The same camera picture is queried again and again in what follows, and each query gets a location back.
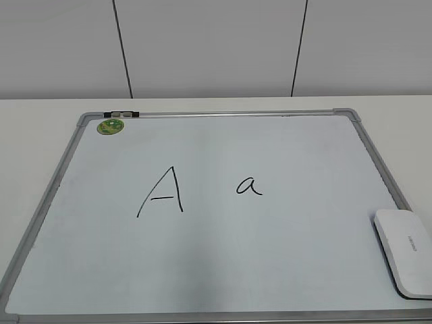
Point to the white rectangular board eraser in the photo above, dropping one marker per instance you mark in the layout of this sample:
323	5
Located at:
407	247

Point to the round green magnet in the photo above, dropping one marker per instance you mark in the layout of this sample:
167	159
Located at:
110	127

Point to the white board with grey frame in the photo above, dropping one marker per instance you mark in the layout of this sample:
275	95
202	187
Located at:
262	217

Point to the black and silver frame clip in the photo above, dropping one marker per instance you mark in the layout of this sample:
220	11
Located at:
121	114

